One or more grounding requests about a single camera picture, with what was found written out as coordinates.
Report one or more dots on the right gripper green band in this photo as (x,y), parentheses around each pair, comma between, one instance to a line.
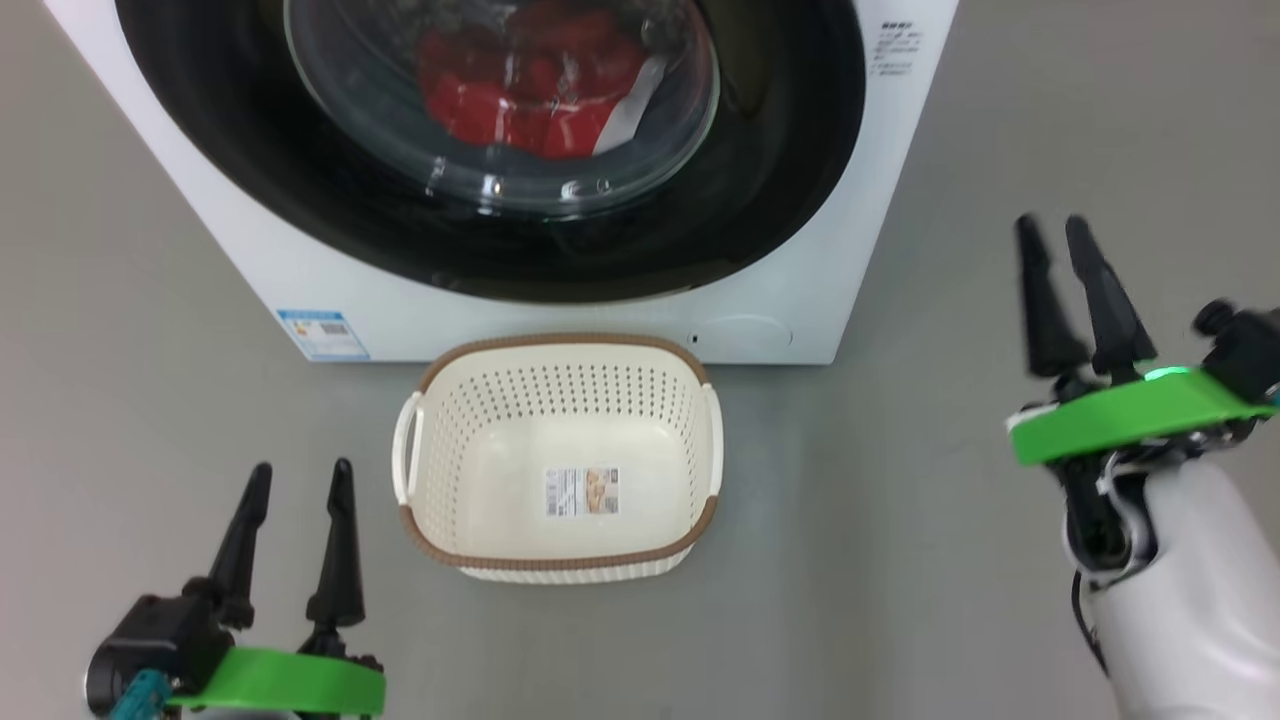
(1120,415)

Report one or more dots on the cream laundry basket brown rim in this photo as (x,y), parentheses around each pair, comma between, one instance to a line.
(480,470)

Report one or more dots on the basket product label sticker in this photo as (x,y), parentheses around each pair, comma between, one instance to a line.
(582,492)

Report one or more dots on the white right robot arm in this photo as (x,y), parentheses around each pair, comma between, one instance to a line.
(1200,600)

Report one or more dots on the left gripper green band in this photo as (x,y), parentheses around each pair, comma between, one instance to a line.
(290,682)

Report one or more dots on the white front-load washing machine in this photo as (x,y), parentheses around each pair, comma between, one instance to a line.
(300,270)

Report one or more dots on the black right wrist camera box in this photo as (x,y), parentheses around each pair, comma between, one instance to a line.
(1250,345)

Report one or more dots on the black washer door glass bowl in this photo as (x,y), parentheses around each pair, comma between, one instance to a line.
(250,150)

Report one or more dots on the round white filter cover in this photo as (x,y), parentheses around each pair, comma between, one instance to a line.
(745,338)

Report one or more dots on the small printed text sticker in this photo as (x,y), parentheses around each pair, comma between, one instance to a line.
(897,48)

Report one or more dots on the red and white garment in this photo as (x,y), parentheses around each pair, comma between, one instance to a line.
(500,110)

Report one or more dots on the blue energy label sticker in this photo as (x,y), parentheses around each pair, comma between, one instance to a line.
(325,335)

